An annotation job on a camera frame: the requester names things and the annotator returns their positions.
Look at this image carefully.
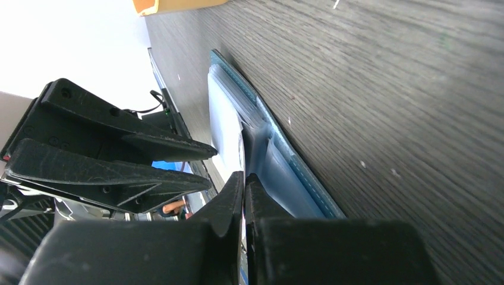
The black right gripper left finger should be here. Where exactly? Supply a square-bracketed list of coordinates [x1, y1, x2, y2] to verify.
[21, 172, 244, 284]

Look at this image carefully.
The blue leather card holder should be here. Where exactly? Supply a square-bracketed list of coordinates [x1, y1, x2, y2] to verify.
[208, 49, 346, 219]

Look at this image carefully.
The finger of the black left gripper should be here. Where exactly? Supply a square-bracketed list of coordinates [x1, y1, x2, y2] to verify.
[42, 78, 217, 161]

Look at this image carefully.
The silver VIP card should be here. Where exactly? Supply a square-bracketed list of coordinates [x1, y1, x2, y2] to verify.
[207, 74, 245, 181]

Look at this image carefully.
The orange oval plastic tray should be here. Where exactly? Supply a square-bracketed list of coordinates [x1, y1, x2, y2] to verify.
[132, 0, 228, 17]

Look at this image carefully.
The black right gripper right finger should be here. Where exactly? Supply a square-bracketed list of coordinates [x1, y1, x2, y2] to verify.
[244, 174, 439, 284]

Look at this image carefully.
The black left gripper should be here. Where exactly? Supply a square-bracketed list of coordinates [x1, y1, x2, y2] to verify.
[1, 78, 212, 214]

